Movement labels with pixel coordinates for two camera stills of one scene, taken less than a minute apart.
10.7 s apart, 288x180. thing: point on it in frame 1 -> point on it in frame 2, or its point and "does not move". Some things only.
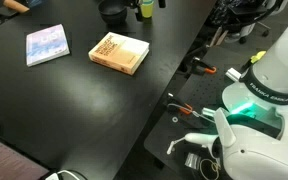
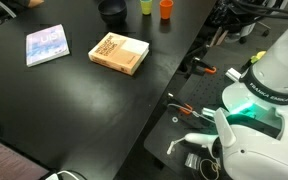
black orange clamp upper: (197, 62) does not move
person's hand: (15, 5) -> (32, 3)
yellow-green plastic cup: (147, 8) does not move
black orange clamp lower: (172, 102) does not move
